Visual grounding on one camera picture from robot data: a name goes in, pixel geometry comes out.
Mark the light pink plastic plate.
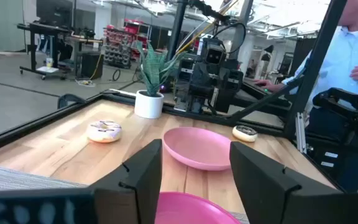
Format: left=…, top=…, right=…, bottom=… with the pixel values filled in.
left=162, top=126, right=233, bottom=172

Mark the silver aluminium bracket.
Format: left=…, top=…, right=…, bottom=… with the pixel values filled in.
left=295, top=111, right=308, bottom=155

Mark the person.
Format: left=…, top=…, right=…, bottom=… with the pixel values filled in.
left=253, top=0, right=358, bottom=192

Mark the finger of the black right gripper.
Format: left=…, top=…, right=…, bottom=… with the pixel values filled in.
left=216, top=88, right=234, bottom=113
left=190, top=83, right=214, bottom=113

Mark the black floor box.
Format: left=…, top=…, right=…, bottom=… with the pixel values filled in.
left=80, top=51, right=104, bottom=80

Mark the green artificial snake plant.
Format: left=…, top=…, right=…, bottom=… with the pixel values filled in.
left=135, top=40, right=188, bottom=97

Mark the large lilac striped donut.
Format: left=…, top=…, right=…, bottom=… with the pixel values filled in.
left=86, top=120, right=123, bottom=144

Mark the black bulky equipment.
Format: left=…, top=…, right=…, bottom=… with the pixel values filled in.
left=311, top=87, right=358, bottom=125

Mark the red bin shelf rack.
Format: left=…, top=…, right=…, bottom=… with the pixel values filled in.
left=103, top=18, right=151, bottom=70

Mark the white plant pot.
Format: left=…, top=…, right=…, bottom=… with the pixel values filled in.
left=134, top=90, right=165, bottom=119

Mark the black rolling desk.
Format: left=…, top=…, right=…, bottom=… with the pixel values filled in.
left=16, top=21, right=74, bottom=81

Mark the grey woven table mat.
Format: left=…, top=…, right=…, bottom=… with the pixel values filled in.
left=0, top=161, right=250, bottom=224

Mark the large chocolate frosted donut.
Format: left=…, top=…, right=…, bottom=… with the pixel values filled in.
left=232, top=124, right=259, bottom=143

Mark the dark grey desk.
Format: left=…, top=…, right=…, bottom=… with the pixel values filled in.
left=228, top=77, right=291, bottom=110

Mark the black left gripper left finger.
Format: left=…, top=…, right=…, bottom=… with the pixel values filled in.
left=88, top=139, right=163, bottom=224

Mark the black aluminium table frame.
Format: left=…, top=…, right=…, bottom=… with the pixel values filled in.
left=0, top=0, right=351, bottom=192

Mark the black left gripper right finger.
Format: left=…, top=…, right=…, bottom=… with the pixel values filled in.
left=229, top=141, right=338, bottom=224

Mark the black control box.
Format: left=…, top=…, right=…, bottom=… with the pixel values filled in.
left=303, top=133, right=354, bottom=187

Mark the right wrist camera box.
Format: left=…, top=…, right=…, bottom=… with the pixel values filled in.
left=203, top=39, right=227, bottom=66

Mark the magenta plastic plate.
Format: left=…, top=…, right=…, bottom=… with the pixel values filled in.
left=155, top=192, right=242, bottom=224

